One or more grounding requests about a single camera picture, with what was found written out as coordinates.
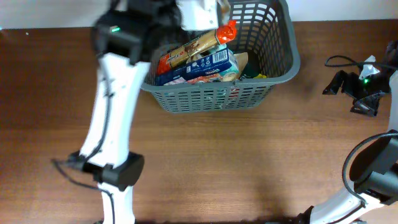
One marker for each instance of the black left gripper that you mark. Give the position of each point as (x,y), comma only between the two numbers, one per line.
(174,35)

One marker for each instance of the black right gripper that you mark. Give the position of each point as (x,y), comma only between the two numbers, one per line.
(368,107)

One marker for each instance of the San Remo spaghetti pack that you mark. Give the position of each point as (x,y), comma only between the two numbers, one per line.
(206,41)

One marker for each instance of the blue tissue pack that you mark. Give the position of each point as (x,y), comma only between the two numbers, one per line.
(221,66)

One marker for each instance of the beige paper pouch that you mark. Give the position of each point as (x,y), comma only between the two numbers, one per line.
(241,63)

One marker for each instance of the green Nescafe coffee bag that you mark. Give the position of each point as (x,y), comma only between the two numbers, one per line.
(252,71)

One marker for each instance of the beige granola pouch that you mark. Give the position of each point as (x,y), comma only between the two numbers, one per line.
(223,8)

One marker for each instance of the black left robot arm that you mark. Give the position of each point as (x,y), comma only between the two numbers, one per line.
(123,43)

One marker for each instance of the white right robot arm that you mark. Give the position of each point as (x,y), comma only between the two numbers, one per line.
(369,172)

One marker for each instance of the grey plastic basket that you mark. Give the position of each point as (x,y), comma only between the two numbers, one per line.
(266,33)

